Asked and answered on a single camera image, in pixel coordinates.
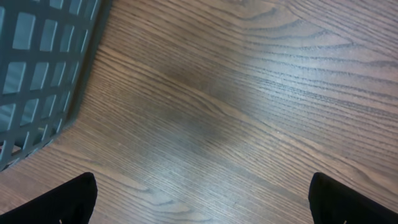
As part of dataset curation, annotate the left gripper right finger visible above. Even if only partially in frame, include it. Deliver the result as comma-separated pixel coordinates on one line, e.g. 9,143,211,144
308,172,397,224

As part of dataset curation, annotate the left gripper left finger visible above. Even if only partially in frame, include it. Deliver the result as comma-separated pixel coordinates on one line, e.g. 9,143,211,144
1,172,98,224

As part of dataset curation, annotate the grey plastic mesh basket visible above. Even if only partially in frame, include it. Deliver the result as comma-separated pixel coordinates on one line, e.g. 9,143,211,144
1,0,112,170

